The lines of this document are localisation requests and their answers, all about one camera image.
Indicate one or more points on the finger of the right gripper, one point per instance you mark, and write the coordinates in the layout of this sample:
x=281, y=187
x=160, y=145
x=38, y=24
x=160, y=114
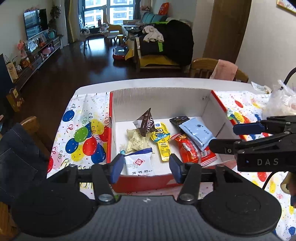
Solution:
x=272, y=125
x=232, y=146

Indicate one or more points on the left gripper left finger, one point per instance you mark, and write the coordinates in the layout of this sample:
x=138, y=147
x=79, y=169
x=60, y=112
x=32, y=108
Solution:
x=102, y=178

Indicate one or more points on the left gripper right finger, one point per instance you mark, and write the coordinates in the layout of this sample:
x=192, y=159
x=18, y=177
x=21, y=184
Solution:
x=189, y=175

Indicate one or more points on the red snack packet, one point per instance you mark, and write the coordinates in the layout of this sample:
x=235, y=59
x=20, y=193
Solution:
x=189, y=151

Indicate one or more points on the light blue snack packet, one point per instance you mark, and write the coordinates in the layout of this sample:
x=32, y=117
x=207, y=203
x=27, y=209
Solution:
x=198, y=132

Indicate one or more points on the white blue snack packet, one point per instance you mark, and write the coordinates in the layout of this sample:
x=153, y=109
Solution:
x=139, y=163

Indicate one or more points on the cream star snack packet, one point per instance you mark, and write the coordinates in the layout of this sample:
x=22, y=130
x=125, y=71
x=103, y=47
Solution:
x=136, y=142

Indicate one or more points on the yellow minion snack packet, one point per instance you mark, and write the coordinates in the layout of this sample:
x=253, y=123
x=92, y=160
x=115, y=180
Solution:
x=161, y=137

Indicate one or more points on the black foil snack packet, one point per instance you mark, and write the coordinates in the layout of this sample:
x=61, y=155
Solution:
x=178, y=120

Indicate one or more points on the brown m&m's packet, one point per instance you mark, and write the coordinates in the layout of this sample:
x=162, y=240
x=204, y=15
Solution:
x=145, y=123

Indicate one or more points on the clear plastic bag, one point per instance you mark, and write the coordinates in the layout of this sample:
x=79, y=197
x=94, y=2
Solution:
x=281, y=102

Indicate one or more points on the red cardboard box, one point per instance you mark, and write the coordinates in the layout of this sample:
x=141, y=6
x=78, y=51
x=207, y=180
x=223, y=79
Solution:
x=164, y=103

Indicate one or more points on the pink cloth on chair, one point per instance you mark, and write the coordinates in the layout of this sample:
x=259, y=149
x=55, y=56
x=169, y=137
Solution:
x=224, y=70

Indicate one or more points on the wooden chair far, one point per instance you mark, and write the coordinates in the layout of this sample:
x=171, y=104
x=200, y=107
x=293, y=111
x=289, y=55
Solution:
x=204, y=67

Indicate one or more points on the wooden chair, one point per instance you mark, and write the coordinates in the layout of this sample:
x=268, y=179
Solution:
x=204, y=67
x=43, y=142

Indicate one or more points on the dark jeans on chair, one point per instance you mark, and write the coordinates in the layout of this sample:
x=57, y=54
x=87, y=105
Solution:
x=23, y=165

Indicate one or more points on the wooden chair left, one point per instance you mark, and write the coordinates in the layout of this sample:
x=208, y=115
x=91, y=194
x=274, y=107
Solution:
x=43, y=142

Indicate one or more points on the black clothes pile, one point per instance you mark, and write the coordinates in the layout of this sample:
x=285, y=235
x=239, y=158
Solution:
x=172, y=39

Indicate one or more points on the tv console shelf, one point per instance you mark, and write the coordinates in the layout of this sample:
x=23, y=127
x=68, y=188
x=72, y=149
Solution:
x=38, y=57

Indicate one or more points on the television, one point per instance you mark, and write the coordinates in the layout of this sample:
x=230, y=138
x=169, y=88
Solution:
x=35, y=22

